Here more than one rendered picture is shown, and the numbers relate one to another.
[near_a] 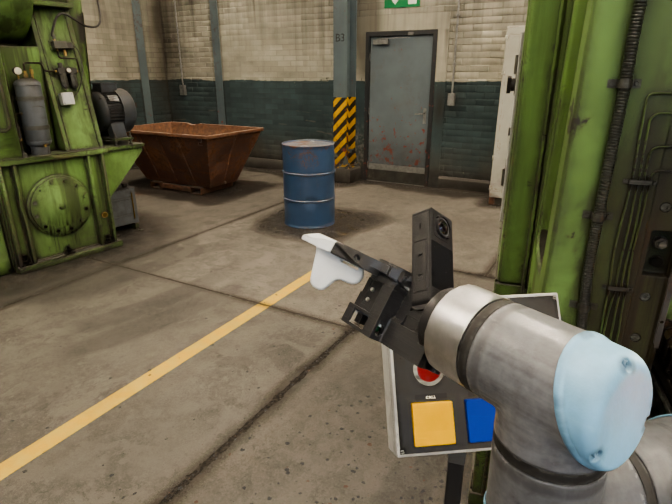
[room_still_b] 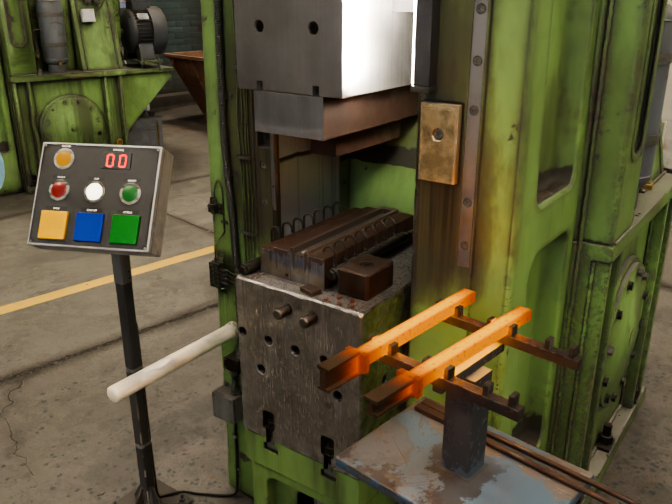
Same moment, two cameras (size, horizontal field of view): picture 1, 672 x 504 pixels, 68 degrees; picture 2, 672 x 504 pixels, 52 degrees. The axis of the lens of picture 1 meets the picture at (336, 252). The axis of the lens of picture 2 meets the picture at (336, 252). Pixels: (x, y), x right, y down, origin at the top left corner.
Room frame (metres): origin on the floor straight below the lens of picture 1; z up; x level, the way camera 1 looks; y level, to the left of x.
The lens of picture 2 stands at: (-0.68, -1.37, 1.58)
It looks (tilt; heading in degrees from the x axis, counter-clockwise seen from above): 21 degrees down; 17
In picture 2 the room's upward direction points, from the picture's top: straight up
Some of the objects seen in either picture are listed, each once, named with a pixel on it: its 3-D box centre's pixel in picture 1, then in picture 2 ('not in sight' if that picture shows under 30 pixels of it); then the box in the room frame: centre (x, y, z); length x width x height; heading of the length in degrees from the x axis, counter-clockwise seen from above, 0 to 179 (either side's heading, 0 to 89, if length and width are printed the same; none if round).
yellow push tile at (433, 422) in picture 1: (432, 423); (54, 225); (0.74, -0.18, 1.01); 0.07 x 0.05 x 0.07; 96
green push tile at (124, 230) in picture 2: not in sight; (125, 229); (0.76, -0.37, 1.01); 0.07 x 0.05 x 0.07; 96
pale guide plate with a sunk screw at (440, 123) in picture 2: not in sight; (439, 143); (0.80, -1.16, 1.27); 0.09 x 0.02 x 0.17; 71
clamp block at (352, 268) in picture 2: not in sight; (366, 276); (0.77, -1.01, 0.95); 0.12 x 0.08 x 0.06; 161
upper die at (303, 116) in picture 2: not in sight; (341, 103); (0.97, -0.89, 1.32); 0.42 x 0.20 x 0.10; 161
